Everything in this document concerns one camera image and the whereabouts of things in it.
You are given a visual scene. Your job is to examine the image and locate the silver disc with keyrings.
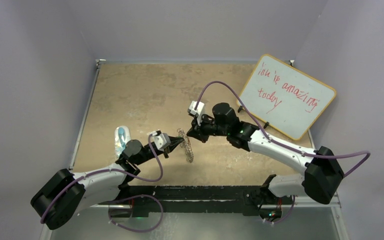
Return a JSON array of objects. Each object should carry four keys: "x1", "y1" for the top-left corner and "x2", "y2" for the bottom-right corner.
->
[{"x1": 177, "y1": 128, "x2": 194, "y2": 163}]

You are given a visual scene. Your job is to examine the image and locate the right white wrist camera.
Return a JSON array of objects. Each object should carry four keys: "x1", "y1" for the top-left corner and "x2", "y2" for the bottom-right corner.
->
[{"x1": 187, "y1": 100, "x2": 205, "y2": 126}]

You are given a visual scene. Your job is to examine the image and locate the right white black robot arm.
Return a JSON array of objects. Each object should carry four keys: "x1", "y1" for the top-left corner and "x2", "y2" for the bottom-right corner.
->
[{"x1": 186, "y1": 101, "x2": 345, "y2": 205}]

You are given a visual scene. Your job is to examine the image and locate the whiteboard with red writing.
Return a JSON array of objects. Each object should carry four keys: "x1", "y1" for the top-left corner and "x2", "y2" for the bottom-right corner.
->
[{"x1": 237, "y1": 54, "x2": 337, "y2": 140}]

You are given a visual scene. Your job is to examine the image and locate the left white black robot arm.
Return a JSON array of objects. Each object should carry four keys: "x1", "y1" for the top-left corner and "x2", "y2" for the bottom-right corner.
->
[{"x1": 30, "y1": 130, "x2": 185, "y2": 230}]

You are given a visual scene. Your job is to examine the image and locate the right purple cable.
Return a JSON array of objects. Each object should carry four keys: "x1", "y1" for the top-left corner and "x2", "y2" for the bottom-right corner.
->
[{"x1": 196, "y1": 80, "x2": 371, "y2": 224}]

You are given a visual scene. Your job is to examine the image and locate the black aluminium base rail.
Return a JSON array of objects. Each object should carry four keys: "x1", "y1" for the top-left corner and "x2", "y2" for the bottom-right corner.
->
[{"x1": 97, "y1": 184, "x2": 294, "y2": 220}]

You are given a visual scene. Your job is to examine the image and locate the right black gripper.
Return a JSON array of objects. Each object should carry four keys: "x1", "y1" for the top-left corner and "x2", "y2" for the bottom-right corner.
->
[{"x1": 187, "y1": 112, "x2": 230, "y2": 144}]

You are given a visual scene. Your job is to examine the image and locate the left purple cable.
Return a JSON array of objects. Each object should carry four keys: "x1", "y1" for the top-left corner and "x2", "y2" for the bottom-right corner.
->
[{"x1": 40, "y1": 131, "x2": 165, "y2": 233}]

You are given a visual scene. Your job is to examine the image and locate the purple cable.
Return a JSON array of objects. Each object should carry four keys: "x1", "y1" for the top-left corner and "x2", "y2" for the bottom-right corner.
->
[
  {"x1": 196, "y1": 80, "x2": 371, "y2": 224},
  {"x1": 40, "y1": 131, "x2": 165, "y2": 233}
]

